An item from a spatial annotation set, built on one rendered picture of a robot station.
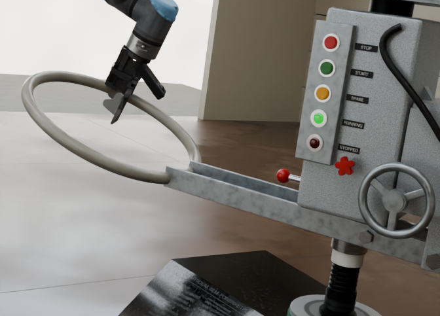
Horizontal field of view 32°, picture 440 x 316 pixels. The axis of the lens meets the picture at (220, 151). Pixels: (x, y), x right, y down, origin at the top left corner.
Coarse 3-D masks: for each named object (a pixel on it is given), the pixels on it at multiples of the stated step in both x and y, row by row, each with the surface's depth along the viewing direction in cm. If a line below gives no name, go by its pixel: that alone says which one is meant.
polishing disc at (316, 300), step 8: (304, 296) 180; (312, 296) 181; (320, 296) 181; (296, 304) 174; (304, 304) 175; (312, 304) 176; (320, 304) 176; (360, 304) 180; (296, 312) 170; (304, 312) 171; (312, 312) 171; (360, 312) 175; (368, 312) 176; (376, 312) 176
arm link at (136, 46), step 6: (132, 36) 209; (132, 42) 208; (138, 42) 208; (144, 42) 207; (132, 48) 209; (138, 48) 208; (144, 48) 208; (150, 48) 208; (156, 48) 209; (138, 54) 209; (144, 54) 209; (150, 54) 209; (156, 54) 211
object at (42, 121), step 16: (32, 80) 191; (48, 80) 201; (64, 80) 207; (80, 80) 210; (96, 80) 213; (32, 96) 183; (32, 112) 179; (160, 112) 216; (48, 128) 175; (176, 128) 212; (64, 144) 174; (80, 144) 174; (192, 144) 206; (96, 160) 174; (112, 160) 175; (128, 176) 176; (144, 176) 178; (160, 176) 181
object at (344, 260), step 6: (336, 252) 168; (336, 258) 168; (342, 258) 167; (348, 258) 167; (354, 258) 167; (360, 258) 167; (342, 264) 167; (348, 264) 167; (354, 264) 167; (360, 264) 168
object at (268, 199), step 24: (168, 168) 183; (192, 168) 192; (216, 168) 189; (192, 192) 180; (216, 192) 177; (240, 192) 174; (264, 192) 184; (288, 192) 181; (264, 216) 172; (288, 216) 169; (312, 216) 166; (360, 240) 161; (384, 240) 159; (408, 240) 157; (432, 264) 152
